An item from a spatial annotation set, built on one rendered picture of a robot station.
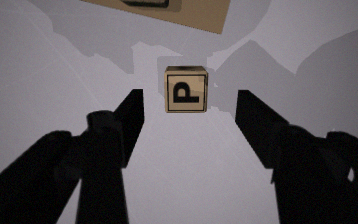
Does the tan square mat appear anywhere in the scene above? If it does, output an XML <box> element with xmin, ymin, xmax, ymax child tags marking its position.
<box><xmin>81</xmin><ymin>0</ymin><xmax>230</xmax><ymax>35</ymax></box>

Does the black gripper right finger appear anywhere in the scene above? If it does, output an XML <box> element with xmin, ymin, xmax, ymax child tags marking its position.
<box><xmin>235</xmin><ymin>90</ymin><xmax>358</xmax><ymax>224</ymax></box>

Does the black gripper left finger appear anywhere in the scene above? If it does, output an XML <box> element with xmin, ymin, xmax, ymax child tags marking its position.
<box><xmin>0</xmin><ymin>89</ymin><xmax>145</xmax><ymax>224</ymax></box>

